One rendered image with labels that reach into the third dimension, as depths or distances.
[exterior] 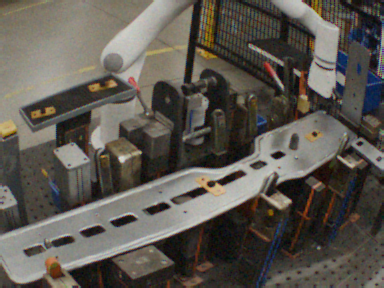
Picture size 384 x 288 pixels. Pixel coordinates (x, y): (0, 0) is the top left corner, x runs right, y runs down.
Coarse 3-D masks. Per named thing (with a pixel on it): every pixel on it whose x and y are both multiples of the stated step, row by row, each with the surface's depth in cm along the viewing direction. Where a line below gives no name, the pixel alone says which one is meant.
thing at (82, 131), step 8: (88, 112) 148; (64, 120) 143; (72, 120) 145; (80, 120) 148; (88, 120) 150; (56, 128) 151; (64, 128) 145; (72, 128) 147; (80, 128) 150; (88, 128) 152; (56, 136) 152; (64, 136) 147; (72, 136) 149; (80, 136) 151; (88, 136) 153; (56, 144) 154; (64, 144) 148; (80, 144) 152; (88, 144) 155; (88, 152) 156
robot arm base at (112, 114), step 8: (112, 104) 182; (120, 104) 182; (128, 104) 183; (104, 112) 185; (112, 112) 183; (120, 112) 183; (128, 112) 185; (104, 120) 187; (112, 120) 185; (120, 120) 185; (104, 128) 188; (112, 128) 187; (96, 136) 196; (104, 136) 190; (112, 136) 189; (96, 144) 192; (104, 144) 192
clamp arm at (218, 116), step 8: (216, 112) 159; (224, 112) 161; (216, 120) 160; (224, 120) 161; (216, 128) 160; (224, 128) 162; (216, 136) 161; (224, 136) 163; (216, 144) 162; (224, 144) 164; (216, 152) 163
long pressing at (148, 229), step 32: (288, 128) 178; (320, 128) 181; (256, 160) 160; (288, 160) 162; (320, 160) 164; (128, 192) 142; (256, 192) 148; (32, 224) 122; (64, 224) 126; (96, 224) 129; (128, 224) 131; (160, 224) 133; (192, 224) 135; (0, 256) 109; (32, 256) 112; (64, 256) 115; (96, 256) 119
